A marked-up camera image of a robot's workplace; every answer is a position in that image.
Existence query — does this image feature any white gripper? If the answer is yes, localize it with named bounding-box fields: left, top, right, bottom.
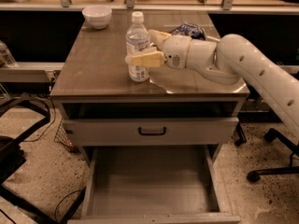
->
left=125, top=29, right=192, bottom=69

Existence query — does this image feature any clear plastic water bottle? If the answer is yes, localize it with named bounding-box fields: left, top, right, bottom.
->
left=126, top=11, right=150, bottom=82

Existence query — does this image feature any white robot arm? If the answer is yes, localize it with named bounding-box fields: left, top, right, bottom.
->
left=125, top=30, right=299, bottom=138

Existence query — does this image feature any white ceramic bowl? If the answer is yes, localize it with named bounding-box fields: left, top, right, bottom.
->
left=82, top=5, right=112, bottom=29

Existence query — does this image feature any plastic bottle at left edge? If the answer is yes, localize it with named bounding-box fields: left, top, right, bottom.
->
left=0, top=41, right=18, bottom=67

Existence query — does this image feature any blue chip bag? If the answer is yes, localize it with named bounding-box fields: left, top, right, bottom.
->
left=171, top=22, right=206, bottom=40

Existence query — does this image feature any closed upper drawer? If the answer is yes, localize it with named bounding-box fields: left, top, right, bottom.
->
left=63, top=118, right=238, bottom=147

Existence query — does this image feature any grey drawer cabinet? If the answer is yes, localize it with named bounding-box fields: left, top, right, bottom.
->
left=50, top=10, right=250, bottom=224

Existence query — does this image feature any open bottom drawer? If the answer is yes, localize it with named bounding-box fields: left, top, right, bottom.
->
left=67, top=146, right=240, bottom=224

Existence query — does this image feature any black office chair right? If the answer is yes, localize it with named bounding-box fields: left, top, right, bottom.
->
left=247, top=128, right=299, bottom=183

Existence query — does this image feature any black chair left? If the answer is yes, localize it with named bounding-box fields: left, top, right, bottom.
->
left=0, top=93, right=86, bottom=224

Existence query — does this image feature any wire mesh basket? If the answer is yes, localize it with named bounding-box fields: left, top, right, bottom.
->
left=54, top=121, right=78, bottom=153

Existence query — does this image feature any black floor cable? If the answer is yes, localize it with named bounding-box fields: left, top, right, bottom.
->
left=53, top=189, right=85, bottom=222

